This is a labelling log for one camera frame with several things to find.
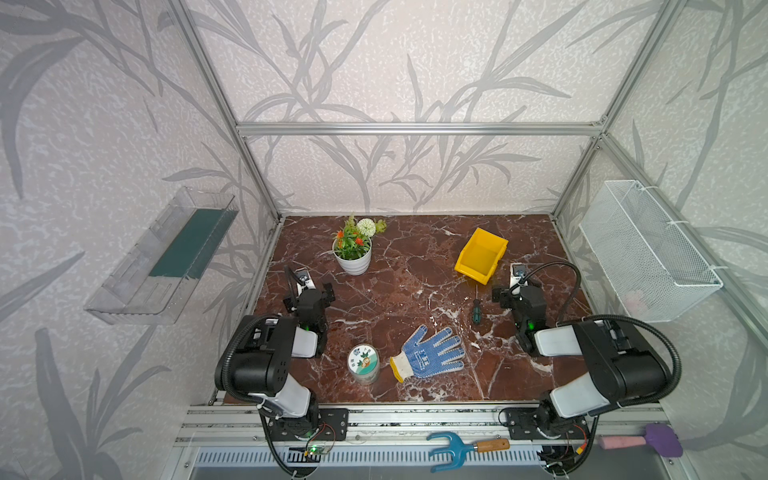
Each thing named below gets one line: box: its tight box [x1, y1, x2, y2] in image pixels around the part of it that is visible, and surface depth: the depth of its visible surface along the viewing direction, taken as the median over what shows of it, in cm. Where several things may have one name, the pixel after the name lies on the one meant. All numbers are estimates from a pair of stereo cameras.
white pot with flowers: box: [332, 213, 387, 276], surface depth 98 cm
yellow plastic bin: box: [454, 227, 509, 285], surface depth 104 cm
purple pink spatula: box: [598, 423, 683, 458], surface depth 72 cm
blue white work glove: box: [389, 325, 465, 383], surface depth 86 cm
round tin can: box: [347, 343, 381, 385], surface depth 78 cm
